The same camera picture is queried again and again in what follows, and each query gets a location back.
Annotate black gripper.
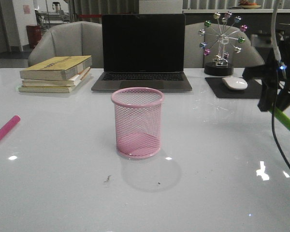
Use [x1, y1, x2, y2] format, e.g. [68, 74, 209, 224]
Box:
[243, 35, 290, 112]

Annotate green highlighter pen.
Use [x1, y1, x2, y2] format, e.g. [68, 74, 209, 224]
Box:
[269, 108, 290, 131]

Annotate pink highlighter pen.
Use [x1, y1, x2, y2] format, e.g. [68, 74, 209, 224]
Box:
[0, 115, 21, 141]

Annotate pink mesh pen holder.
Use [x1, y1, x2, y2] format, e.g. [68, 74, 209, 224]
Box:
[111, 87, 164, 159]

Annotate black mouse pad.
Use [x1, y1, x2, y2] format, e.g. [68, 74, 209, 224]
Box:
[205, 77, 262, 99]

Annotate white computer mouse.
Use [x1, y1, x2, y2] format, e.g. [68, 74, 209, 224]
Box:
[222, 76, 248, 90]

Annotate ferris wheel desk ornament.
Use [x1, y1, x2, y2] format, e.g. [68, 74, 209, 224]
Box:
[198, 11, 248, 76]

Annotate right grey armchair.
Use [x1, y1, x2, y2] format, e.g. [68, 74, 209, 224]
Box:
[184, 22, 264, 68]

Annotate grey armchair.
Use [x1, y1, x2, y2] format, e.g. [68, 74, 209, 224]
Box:
[28, 21, 103, 68]
[184, 22, 264, 68]

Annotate fruit bowl on counter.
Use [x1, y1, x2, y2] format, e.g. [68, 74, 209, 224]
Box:
[238, 0, 261, 9]

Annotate grey laptop with black screen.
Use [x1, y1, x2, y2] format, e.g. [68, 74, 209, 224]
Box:
[91, 14, 192, 92]

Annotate middle white book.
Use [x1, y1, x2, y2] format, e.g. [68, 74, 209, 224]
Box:
[22, 67, 91, 87]

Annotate left grey armchair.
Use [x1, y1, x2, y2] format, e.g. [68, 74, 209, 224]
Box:
[28, 21, 103, 68]

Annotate top yellow book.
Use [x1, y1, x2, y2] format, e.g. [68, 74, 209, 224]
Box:
[20, 56, 92, 81]

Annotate bottom pale yellow book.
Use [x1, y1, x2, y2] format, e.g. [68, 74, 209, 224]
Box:
[18, 78, 85, 93]

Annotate red bin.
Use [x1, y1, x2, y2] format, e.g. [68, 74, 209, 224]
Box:
[26, 25, 42, 48]

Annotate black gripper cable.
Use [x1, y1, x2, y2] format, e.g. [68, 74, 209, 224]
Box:
[271, 67, 290, 184]

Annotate white braided cable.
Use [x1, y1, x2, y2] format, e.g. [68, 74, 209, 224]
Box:
[270, 0, 287, 79]

